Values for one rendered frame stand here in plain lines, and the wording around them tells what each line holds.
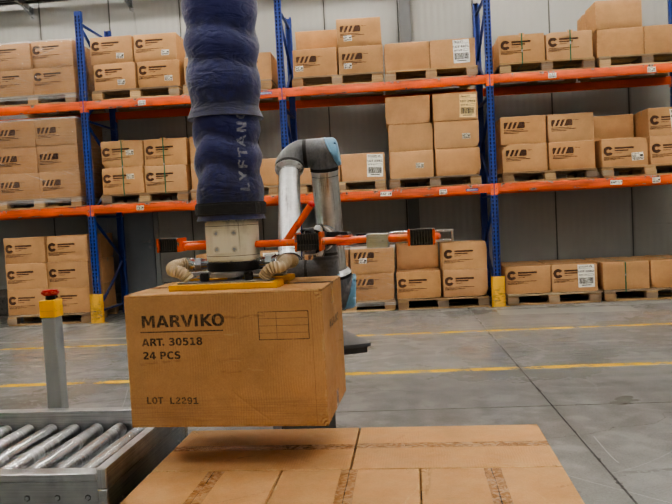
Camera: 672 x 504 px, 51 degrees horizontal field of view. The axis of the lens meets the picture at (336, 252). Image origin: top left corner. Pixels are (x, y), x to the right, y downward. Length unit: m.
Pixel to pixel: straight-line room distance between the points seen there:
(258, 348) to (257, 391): 0.13
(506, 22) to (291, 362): 9.43
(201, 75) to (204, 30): 0.13
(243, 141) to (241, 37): 0.31
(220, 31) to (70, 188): 8.10
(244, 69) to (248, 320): 0.76
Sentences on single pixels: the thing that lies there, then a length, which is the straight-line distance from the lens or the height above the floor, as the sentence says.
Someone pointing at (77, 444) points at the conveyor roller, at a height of 0.54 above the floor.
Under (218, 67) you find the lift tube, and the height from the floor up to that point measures 1.74.
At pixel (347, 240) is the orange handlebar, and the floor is 1.20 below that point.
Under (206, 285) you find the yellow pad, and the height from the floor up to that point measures 1.09.
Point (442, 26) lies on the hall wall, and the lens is 10.99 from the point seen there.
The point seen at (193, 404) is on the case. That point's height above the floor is 0.74.
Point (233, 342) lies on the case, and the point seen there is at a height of 0.92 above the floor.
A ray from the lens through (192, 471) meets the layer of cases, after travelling 2.22.
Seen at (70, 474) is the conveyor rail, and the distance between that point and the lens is 2.18.
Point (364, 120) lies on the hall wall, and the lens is 10.70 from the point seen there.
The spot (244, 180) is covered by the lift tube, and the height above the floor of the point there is 1.40.
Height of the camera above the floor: 1.27
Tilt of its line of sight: 3 degrees down
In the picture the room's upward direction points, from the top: 3 degrees counter-clockwise
